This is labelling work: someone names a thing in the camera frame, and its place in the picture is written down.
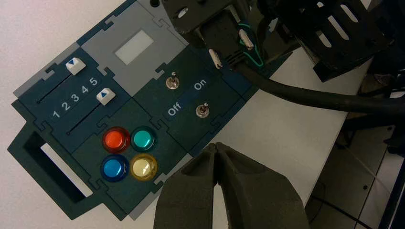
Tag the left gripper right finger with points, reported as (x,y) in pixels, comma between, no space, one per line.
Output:
(259,199)

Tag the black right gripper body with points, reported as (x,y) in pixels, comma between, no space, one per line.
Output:
(335,47)

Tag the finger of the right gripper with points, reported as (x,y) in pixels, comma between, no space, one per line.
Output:
(278,41)

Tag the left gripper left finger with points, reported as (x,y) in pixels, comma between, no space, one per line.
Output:
(186,196)

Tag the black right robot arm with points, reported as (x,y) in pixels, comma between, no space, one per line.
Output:
(390,38)

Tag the yellow round push button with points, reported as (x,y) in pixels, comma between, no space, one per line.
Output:
(143,167)

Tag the dark blue control panel board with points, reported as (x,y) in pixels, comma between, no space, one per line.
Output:
(177,132)

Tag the teal round push button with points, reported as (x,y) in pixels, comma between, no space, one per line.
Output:
(143,139)

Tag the blue round push button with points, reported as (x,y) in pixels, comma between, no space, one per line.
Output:
(114,168)

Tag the red round push button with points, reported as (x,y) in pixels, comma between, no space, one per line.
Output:
(115,140)

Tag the white slider cap blue triangle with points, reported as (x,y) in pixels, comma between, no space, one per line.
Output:
(75,66)
(105,96)

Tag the white rectangular display window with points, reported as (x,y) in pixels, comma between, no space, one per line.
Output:
(134,47)

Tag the small metal toggle switch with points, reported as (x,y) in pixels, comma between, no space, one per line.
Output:
(172,82)
(202,111)

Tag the black base frame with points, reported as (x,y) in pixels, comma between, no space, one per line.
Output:
(373,126)

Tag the black frame post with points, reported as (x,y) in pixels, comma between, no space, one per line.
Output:
(394,202)

